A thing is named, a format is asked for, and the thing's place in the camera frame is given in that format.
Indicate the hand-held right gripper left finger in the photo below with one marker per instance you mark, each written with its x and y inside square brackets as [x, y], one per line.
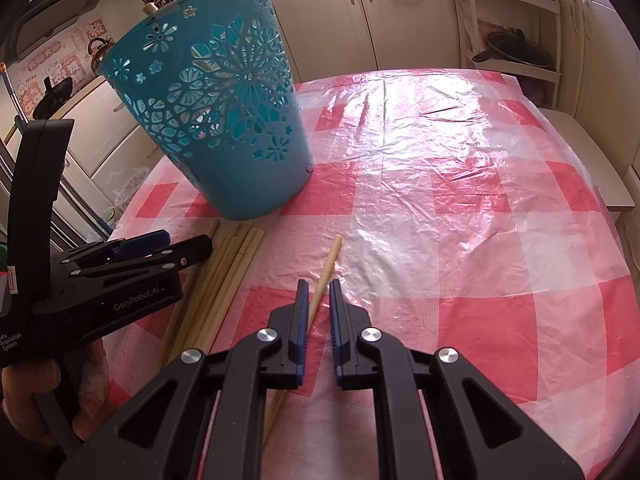
[301, 330]

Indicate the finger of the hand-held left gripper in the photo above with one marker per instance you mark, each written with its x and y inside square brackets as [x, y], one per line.
[190, 252]
[142, 242]

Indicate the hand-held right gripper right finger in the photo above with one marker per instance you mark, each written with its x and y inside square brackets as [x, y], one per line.
[336, 330]

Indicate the bundle of wooden chopsticks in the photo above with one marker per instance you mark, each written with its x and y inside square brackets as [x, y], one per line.
[225, 270]

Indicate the wooden chopstick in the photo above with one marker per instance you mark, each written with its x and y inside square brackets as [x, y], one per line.
[327, 265]

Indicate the blue perforated plastic basket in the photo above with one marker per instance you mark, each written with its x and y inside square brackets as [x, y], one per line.
[250, 180]

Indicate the person's left hand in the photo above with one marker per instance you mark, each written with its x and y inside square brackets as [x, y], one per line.
[22, 380]

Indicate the clear plastic bag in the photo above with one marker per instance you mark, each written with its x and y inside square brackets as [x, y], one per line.
[125, 190]

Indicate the cream drawer cabinet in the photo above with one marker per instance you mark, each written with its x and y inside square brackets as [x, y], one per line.
[100, 125]

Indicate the black wok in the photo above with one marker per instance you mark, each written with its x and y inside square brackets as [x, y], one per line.
[52, 96]

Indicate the metal kettle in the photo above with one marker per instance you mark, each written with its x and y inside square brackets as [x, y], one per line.
[98, 52]

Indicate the cream cabinet doors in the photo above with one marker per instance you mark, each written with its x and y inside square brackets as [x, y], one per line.
[325, 20]

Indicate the white stool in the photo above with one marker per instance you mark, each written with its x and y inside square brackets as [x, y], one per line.
[580, 150]

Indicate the white shelf rack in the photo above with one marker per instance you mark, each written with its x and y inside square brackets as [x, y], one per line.
[542, 72]

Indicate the dark pan with lid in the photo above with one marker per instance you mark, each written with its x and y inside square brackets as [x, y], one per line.
[515, 50]

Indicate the cream tall cabinet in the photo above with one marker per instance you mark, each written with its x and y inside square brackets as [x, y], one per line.
[595, 60]

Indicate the pink patterned wall stickers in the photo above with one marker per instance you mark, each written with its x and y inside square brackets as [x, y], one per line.
[75, 60]

